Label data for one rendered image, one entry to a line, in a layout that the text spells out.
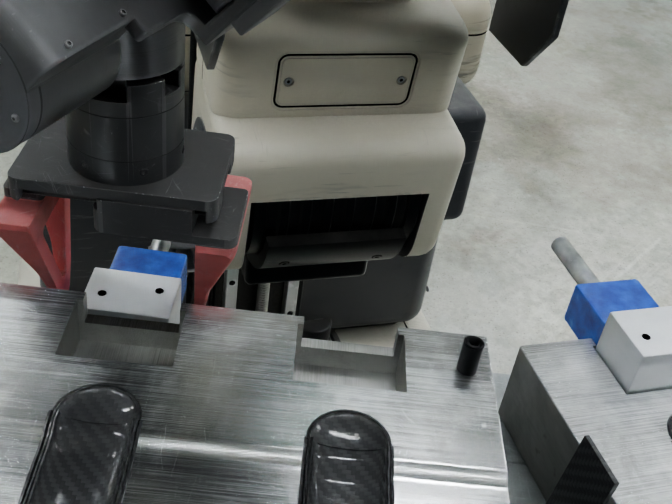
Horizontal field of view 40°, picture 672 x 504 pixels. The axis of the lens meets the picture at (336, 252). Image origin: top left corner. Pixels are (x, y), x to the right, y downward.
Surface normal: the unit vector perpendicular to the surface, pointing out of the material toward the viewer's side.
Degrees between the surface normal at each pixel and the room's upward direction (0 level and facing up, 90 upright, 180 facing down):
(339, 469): 27
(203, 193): 1
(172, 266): 0
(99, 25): 41
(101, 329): 90
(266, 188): 98
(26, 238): 112
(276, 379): 0
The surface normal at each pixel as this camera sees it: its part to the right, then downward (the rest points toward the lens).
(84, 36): 0.64, -0.33
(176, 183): 0.11, -0.79
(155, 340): -0.03, 0.60
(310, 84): 0.25, 0.71
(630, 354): -0.96, 0.07
